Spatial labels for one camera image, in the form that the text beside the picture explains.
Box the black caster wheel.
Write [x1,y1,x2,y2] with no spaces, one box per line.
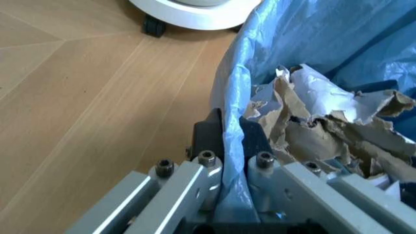
[141,15,167,38]

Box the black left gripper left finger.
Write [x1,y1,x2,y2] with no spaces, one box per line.
[64,108,225,234]

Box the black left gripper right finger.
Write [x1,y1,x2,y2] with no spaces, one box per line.
[239,117,416,234]

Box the torn brown cardboard paper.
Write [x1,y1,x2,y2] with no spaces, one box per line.
[243,64,416,178]

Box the crumpled white paper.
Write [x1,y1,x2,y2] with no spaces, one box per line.
[251,63,388,125]

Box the trash bin with blue bag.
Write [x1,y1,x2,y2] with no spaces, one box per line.
[210,0,416,222]

